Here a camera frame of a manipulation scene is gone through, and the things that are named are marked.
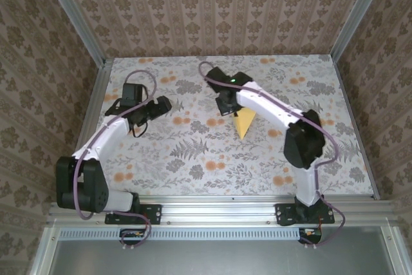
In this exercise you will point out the yellow cloth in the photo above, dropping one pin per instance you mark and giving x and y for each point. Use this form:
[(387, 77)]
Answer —
[(244, 123)]

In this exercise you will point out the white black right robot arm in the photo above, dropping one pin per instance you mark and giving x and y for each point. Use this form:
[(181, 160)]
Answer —
[(304, 185)]

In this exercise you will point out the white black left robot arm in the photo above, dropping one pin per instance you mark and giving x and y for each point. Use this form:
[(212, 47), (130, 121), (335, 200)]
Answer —
[(93, 188)]

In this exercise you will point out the floral patterned table cover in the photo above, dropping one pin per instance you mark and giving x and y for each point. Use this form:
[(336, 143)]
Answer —
[(257, 165)]

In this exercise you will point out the small black electronics board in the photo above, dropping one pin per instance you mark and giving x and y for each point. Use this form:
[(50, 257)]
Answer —
[(310, 236), (132, 236)]

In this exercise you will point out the grey metal panel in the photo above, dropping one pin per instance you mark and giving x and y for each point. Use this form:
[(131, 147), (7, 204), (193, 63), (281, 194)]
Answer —
[(219, 260)]

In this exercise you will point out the aluminium table side rail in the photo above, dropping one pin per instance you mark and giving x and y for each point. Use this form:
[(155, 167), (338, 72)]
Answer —
[(347, 104), (94, 104)]

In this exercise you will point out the wide aluminium frame rail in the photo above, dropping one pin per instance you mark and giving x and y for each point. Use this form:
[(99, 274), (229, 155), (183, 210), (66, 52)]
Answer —
[(219, 212)]

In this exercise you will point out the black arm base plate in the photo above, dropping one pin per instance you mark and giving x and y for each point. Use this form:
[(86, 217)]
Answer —
[(284, 214), (151, 214)]

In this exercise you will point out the aluminium frame post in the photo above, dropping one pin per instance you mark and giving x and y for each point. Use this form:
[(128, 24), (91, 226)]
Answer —
[(356, 14), (77, 14)]

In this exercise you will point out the short aluminium frame bar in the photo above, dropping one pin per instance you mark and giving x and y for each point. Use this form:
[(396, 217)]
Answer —
[(393, 252), (43, 252)]

